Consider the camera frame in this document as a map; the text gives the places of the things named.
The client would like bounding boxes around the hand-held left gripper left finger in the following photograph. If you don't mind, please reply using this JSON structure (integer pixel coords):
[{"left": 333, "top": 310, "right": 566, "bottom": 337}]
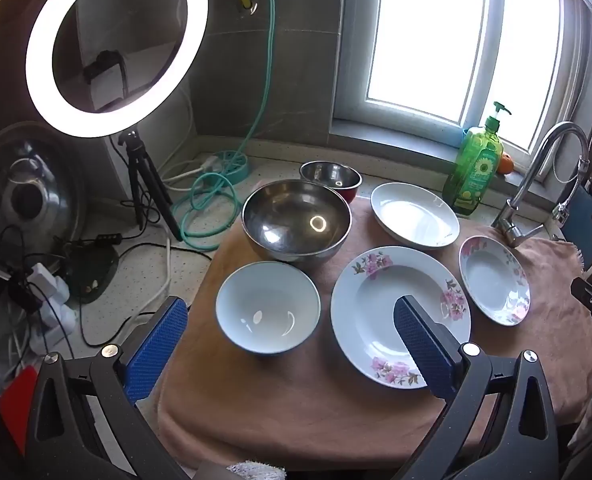
[{"left": 23, "top": 296, "right": 191, "bottom": 480}]

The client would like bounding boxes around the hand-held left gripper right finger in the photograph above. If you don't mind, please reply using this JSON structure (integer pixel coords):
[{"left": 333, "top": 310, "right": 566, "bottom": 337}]
[{"left": 393, "top": 295, "right": 561, "bottom": 480}]

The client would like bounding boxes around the large floral plate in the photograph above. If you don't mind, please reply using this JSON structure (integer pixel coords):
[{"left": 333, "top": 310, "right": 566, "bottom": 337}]
[{"left": 330, "top": 246, "right": 472, "bottom": 390}]

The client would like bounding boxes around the small floral plate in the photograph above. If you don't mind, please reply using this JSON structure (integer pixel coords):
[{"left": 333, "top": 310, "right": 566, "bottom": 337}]
[{"left": 458, "top": 236, "right": 531, "bottom": 327}]

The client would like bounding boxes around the light blue bowl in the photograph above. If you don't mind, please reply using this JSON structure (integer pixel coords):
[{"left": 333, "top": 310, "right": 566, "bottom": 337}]
[{"left": 215, "top": 261, "right": 321, "bottom": 356}]

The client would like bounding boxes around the plain white plate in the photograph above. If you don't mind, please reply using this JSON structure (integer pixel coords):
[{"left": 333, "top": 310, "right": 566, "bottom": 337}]
[{"left": 370, "top": 182, "right": 461, "bottom": 250}]

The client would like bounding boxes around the large steel bowl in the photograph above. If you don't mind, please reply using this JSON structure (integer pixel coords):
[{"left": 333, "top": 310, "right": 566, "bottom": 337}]
[{"left": 242, "top": 179, "right": 353, "bottom": 263}]

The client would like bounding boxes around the small red steel bowl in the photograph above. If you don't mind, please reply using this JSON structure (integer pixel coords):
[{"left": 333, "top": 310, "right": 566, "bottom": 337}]
[{"left": 299, "top": 161, "right": 362, "bottom": 204}]

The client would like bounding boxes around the blue utensil holder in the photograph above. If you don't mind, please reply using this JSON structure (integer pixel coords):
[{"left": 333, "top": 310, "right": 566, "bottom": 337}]
[{"left": 560, "top": 180, "right": 592, "bottom": 257}]

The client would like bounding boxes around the chrome faucet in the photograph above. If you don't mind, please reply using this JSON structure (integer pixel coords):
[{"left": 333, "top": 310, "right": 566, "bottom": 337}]
[{"left": 490, "top": 121, "right": 590, "bottom": 248}]

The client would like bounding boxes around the green dish soap bottle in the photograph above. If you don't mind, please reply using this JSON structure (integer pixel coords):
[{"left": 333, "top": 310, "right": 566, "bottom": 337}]
[{"left": 442, "top": 101, "right": 512, "bottom": 216}]

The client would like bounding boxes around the white knit cloth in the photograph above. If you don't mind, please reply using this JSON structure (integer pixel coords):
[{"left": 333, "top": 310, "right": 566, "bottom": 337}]
[{"left": 225, "top": 461, "right": 287, "bottom": 480}]

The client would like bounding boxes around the black tripod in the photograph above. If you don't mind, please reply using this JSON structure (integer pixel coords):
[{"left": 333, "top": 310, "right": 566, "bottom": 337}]
[{"left": 110, "top": 130, "right": 184, "bottom": 242}]

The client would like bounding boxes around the teal power strip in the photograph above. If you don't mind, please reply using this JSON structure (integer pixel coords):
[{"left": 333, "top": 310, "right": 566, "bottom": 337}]
[{"left": 211, "top": 150, "right": 251, "bottom": 184}]

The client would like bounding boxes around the white framed window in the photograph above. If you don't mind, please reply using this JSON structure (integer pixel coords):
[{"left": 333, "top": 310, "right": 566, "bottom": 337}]
[{"left": 328, "top": 0, "right": 592, "bottom": 171}]

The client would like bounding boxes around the black cable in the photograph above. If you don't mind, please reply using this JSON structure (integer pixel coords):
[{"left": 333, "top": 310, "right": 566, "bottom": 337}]
[{"left": 0, "top": 225, "right": 213, "bottom": 348}]

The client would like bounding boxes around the faucet sprayer hose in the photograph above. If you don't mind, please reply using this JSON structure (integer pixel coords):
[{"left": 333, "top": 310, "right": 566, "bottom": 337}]
[{"left": 550, "top": 155, "right": 592, "bottom": 226}]

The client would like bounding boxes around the white power strip with cables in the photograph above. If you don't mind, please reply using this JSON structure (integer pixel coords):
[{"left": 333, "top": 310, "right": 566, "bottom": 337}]
[{"left": 26, "top": 262, "right": 77, "bottom": 356}]

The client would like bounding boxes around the white power cable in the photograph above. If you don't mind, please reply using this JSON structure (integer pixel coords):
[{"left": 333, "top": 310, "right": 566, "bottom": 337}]
[{"left": 161, "top": 157, "right": 217, "bottom": 192}]

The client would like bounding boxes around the ring light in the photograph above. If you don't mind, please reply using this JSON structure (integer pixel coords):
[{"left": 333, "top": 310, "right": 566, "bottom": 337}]
[{"left": 25, "top": 0, "right": 211, "bottom": 138}]

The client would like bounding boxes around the green hose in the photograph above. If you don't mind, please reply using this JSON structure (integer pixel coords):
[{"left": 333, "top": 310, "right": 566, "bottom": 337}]
[{"left": 173, "top": 0, "right": 277, "bottom": 251}]

